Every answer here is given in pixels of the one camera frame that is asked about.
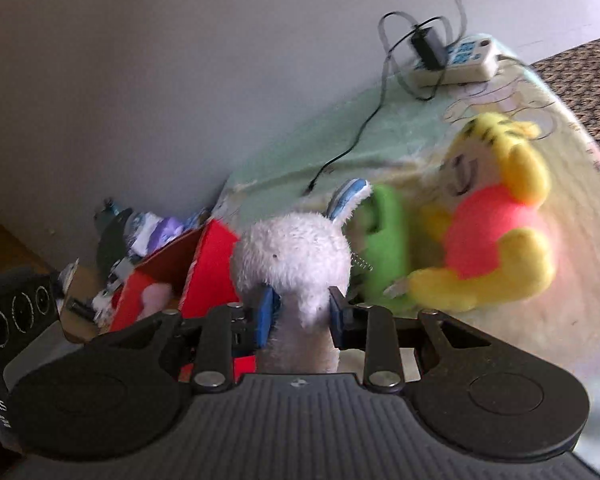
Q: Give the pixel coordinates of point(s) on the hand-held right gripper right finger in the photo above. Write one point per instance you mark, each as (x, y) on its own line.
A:
(336, 315)

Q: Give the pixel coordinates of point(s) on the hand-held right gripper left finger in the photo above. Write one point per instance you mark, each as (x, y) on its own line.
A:
(266, 312)

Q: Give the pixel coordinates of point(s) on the white plush bunny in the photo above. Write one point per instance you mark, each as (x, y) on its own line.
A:
(290, 255)

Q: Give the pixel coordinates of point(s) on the red cardboard box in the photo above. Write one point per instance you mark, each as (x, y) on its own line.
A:
(212, 270)

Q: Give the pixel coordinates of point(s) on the green hooded plush toy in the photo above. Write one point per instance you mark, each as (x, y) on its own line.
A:
(387, 247)

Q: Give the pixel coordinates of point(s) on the yellow tiger plush pink shirt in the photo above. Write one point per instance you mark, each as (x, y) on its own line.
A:
(485, 240)

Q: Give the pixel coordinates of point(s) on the black bottle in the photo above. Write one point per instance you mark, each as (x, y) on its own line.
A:
(82, 307)

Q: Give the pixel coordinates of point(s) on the brown cardboard box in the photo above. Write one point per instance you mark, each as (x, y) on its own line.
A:
(82, 282)

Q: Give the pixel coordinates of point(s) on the pink plush toy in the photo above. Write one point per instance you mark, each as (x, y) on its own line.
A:
(155, 299)

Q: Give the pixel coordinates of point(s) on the dark green cap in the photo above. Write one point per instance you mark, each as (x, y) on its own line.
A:
(111, 245)

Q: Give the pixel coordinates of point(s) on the purple tissue pack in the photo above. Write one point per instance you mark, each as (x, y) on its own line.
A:
(165, 232)

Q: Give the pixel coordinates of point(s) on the white printed paper pile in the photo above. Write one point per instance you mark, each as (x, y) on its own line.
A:
(141, 232)

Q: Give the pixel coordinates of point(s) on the blue tool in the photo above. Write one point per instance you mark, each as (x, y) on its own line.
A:
(111, 206)

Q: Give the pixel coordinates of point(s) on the black power adapter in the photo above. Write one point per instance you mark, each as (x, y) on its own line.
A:
(427, 49)

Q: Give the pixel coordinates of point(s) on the white power strip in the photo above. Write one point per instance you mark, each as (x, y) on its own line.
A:
(472, 60)

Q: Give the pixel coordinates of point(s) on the brown woven mat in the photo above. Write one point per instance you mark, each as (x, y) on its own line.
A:
(587, 85)

